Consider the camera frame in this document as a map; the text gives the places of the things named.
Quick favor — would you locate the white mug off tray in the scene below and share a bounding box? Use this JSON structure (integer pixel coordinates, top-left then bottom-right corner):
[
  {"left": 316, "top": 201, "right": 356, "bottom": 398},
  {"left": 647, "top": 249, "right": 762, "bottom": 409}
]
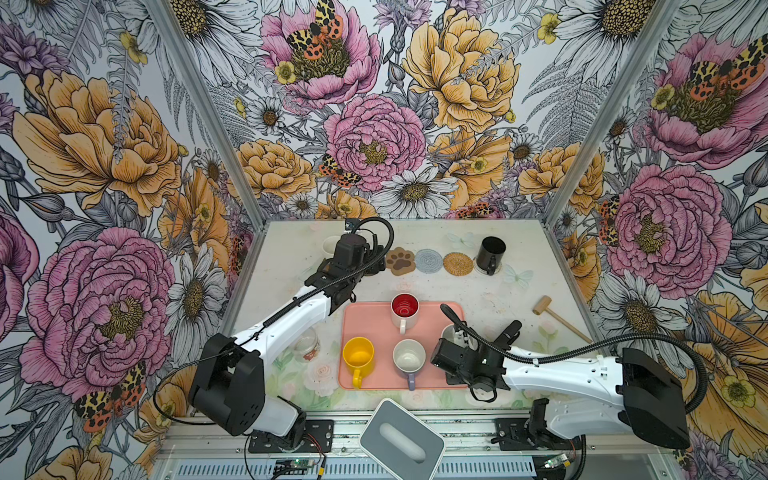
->
[{"left": 322, "top": 235, "right": 341, "bottom": 258}]

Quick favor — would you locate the paw shaped cork coaster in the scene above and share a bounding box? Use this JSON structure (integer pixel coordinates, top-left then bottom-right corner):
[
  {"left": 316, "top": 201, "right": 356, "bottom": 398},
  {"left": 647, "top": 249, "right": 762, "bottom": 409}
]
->
[{"left": 385, "top": 247, "right": 416, "bottom": 276}]

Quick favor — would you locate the grey woven round coaster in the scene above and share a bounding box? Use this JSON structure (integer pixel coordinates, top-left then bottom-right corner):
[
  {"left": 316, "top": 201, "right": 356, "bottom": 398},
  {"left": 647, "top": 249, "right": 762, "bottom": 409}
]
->
[{"left": 414, "top": 249, "right": 443, "bottom": 274}]

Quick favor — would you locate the yellow mug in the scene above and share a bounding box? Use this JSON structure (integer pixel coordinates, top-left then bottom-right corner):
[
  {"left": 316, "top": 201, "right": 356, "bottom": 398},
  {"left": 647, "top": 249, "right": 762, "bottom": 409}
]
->
[{"left": 342, "top": 337, "right": 375, "bottom": 389}]

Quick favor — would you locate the rattan woven round coaster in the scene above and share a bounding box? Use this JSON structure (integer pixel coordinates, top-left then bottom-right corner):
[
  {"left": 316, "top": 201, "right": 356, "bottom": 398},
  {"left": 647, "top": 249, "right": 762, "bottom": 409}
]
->
[{"left": 443, "top": 252, "right": 474, "bottom": 277}]

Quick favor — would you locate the black mug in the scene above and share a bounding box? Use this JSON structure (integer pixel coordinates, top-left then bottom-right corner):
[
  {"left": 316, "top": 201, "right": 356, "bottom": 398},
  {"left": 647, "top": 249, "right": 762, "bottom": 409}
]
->
[{"left": 475, "top": 236, "right": 506, "bottom": 276}]

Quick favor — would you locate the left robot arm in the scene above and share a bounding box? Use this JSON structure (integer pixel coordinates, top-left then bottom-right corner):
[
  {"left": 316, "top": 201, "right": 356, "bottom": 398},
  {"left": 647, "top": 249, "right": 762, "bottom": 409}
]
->
[{"left": 188, "top": 217, "right": 395, "bottom": 449}]

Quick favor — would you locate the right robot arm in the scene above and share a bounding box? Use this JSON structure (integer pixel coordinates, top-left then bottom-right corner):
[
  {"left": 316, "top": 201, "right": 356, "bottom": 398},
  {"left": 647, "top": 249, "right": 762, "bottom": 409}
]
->
[{"left": 431, "top": 304, "right": 707, "bottom": 449}]

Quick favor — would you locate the pink tray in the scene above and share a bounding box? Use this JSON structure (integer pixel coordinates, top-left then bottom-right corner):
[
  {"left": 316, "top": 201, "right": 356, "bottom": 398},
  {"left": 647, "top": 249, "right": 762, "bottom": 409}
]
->
[{"left": 338, "top": 301, "right": 467, "bottom": 391}]

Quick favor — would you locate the red inside white mug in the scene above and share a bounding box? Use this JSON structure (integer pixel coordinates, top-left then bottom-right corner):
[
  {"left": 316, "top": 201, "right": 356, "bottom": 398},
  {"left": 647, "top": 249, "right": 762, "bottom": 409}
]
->
[{"left": 390, "top": 293, "right": 420, "bottom": 335}]

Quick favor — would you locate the wooden mallet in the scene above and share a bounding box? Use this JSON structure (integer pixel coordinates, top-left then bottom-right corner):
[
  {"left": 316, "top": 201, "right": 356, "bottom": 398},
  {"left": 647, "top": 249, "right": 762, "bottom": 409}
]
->
[{"left": 532, "top": 295, "right": 592, "bottom": 343}]

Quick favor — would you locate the glass jar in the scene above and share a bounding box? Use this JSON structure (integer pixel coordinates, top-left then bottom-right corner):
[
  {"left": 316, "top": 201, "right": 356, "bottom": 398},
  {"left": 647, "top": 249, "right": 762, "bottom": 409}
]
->
[{"left": 293, "top": 327, "right": 320, "bottom": 362}]

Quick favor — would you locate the grey white box device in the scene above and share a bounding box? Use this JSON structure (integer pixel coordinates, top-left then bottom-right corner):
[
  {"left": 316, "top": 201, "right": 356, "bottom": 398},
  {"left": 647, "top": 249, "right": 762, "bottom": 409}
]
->
[{"left": 359, "top": 398, "right": 446, "bottom": 480}]

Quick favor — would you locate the right small circuit board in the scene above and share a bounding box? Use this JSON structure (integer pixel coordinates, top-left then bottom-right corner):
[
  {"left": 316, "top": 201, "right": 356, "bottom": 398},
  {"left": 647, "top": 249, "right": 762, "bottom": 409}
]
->
[{"left": 542, "top": 453, "right": 571, "bottom": 469}]

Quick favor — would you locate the green circuit board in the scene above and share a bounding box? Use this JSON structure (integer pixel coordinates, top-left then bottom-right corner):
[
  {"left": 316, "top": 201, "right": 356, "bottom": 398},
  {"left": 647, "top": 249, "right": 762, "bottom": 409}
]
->
[{"left": 272, "top": 459, "right": 314, "bottom": 479}]

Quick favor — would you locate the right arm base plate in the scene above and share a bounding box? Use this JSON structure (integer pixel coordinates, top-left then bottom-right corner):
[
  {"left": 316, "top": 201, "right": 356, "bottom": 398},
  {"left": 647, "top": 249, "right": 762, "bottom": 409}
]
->
[{"left": 491, "top": 417, "right": 583, "bottom": 451}]

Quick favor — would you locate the purple handled white mug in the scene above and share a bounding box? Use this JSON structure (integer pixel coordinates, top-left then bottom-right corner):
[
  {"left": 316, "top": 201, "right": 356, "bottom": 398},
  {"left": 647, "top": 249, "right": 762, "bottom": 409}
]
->
[{"left": 392, "top": 339, "right": 427, "bottom": 391}]

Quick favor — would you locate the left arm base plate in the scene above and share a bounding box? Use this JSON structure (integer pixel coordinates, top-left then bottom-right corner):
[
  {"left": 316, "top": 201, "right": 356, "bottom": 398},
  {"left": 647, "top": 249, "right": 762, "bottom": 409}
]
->
[{"left": 247, "top": 419, "right": 334, "bottom": 454}]

